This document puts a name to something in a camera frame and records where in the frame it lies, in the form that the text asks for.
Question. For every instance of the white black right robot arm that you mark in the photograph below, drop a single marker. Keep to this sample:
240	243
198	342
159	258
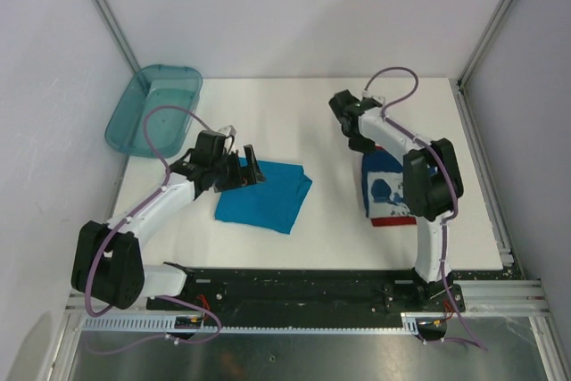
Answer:
432	184

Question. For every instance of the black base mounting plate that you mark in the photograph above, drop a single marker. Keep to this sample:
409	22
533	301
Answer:
391	290

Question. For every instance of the teal translucent plastic bin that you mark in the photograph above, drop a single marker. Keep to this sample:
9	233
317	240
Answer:
152	111

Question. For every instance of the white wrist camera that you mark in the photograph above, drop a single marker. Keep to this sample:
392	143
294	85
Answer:
377	98
228	131

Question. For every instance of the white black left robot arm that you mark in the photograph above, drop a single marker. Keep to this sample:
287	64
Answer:
108	264

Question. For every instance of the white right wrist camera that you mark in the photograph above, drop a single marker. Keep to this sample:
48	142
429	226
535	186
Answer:
377	98

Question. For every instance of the bright blue t-shirt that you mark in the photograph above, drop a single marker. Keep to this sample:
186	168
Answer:
273	204

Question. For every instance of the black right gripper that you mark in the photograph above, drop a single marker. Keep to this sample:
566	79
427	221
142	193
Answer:
362	147

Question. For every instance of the navy printed t-shirt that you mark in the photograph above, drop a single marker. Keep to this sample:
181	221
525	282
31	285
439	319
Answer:
383	184

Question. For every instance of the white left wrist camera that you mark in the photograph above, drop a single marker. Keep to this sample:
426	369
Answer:
228	131

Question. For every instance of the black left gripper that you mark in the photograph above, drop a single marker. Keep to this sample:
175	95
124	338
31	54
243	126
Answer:
238	179

